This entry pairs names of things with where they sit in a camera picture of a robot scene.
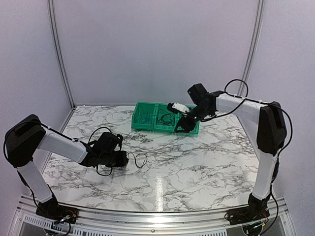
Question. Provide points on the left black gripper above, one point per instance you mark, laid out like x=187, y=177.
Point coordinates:
x=123, y=160

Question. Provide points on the left green storage bin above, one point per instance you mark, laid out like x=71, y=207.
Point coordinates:
x=142, y=118

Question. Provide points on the left aluminium frame post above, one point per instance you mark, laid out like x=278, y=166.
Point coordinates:
x=58, y=51

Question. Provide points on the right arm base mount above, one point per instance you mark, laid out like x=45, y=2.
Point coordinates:
x=245, y=215

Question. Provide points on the aluminium frame post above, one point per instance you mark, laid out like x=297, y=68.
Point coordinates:
x=254, y=39
x=58, y=51

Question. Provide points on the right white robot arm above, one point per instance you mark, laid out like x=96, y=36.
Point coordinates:
x=272, y=135

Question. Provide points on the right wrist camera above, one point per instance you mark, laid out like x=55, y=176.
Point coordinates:
x=178, y=108

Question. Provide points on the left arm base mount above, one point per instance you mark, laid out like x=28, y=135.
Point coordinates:
x=58, y=213

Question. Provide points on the right aluminium frame post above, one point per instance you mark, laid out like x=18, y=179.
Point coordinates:
x=254, y=39

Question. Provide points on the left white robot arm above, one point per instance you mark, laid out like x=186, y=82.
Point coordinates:
x=29, y=135

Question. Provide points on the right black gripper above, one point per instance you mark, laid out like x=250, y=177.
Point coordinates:
x=187, y=127

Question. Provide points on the middle green storage bin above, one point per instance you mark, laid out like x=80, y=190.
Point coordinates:
x=164, y=120

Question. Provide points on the front aluminium rail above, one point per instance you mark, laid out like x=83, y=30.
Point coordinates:
x=100, y=222

